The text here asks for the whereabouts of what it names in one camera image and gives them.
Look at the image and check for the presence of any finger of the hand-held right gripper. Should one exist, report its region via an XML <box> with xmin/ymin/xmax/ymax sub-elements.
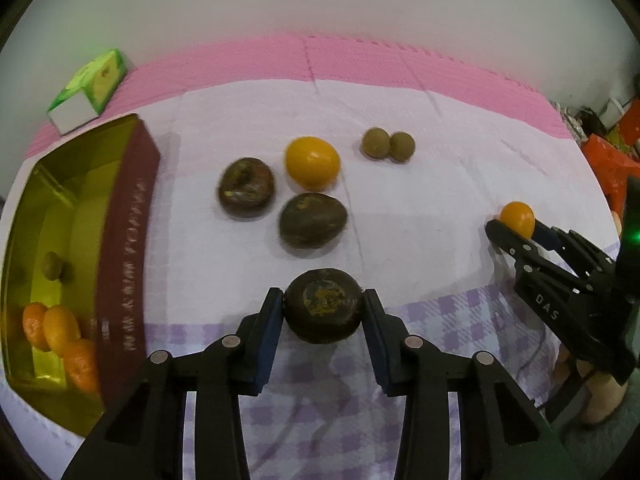
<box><xmin>485</xmin><ymin>217</ymin><xmax>538</xmax><ymax>281</ymax></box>
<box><xmin>532</xmin><ymin>221</ymin><xmax>583</xmax><ymax>261</ymax></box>

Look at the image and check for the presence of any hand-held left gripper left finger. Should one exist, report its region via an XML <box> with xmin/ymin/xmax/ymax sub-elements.
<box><xmin>60</xmin><ymin>287</ymin><xmax>285</xmax><ymax>480</ymax></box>

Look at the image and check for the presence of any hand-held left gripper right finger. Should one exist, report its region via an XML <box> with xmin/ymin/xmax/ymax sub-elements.
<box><xmin>364</xmin><ymin>288</ymin><xmax>581</xmax><ymax>480</ymax></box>

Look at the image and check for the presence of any yellow orange mandarin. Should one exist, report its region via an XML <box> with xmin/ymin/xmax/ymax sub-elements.
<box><xmin>42</xmin><ymin>305</ymin><xmax>82</xmax><ymax>356</ymax></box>
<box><xmin>285</xmin><ymin>136</ymin><xmax>341</xmax><ymax>192</ymax></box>
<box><xmin>500</xmin><ymin>201</ymin><xmax>536</xmax><ymax>237</ymax></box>

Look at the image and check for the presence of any dark brown mangosteen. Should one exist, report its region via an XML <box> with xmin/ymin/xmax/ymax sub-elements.
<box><xmin>217</xmin><ymin>158</ymin><xmax>275</xmax><ymax>219</ymax></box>
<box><xmin>278</xmin><ymin>192</ymin><xmax>348</xmax><ymax>251</ymax></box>
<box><xmin>283</xmin><ymin>268</ymin><xmax>363</xmax><ymax>345</ymax></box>

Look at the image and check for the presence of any brown longan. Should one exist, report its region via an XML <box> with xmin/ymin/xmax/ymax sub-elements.
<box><xmin>389</xmin><ymin>131</ymin><xmax>416</xmax><ymax>163</ymax></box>
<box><xmin>41</xmin><ymin>251</ymin><xmax>73</xmax><ymax>283</ymax></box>
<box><xmin>361</xmin><ymin>127</ymin><xmax>392</xmax><ymax>158</ymax></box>

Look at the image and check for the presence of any maroon tin box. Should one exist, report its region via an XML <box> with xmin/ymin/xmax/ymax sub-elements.
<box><xmin>0</xmin><ymin>113</ymin><xmax>162</xmax><ymax>437</ymax></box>

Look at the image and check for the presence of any deep orange mandarin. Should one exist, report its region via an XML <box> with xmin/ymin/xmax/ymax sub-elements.
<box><xmin>64</xmin><ymin>339</ymin><xmax>101</xmax><ymax>393</ymax></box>
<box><xmin>22</xmin><ymin>302</ymin><xmax>51</xmax><ymax>352</ymax></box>

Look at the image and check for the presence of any person's right hand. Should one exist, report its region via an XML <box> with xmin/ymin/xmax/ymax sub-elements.
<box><xmin>552</xmin><ymin>345</ymin><xmax>632</xmax><ymax>429</ymax></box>

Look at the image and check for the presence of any orange plastic bag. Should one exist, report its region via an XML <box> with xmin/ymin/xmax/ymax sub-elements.
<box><xmin>582</xmin><ymin>100</ymin><xmax>640</xmax><ymax>211</ymax></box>

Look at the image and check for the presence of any crumpled shiny wrapper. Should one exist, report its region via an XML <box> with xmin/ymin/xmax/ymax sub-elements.
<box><xmin>550</xmin><ymin>100</ymin><xmax>601</xmax><ymax>142</ymax></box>

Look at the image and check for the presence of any pink and purple checked tablecloth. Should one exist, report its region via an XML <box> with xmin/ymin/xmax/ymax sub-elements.
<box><xmin>0</xmin><ymin>30</ymin><xmax>626</xmax><ymax>480</ymax></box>

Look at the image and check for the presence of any green tissue box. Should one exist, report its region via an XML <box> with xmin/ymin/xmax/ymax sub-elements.
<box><xmin>46</xmin><ymin>48</ymin><xmax>127</xmax><ymax>136</ymax></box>

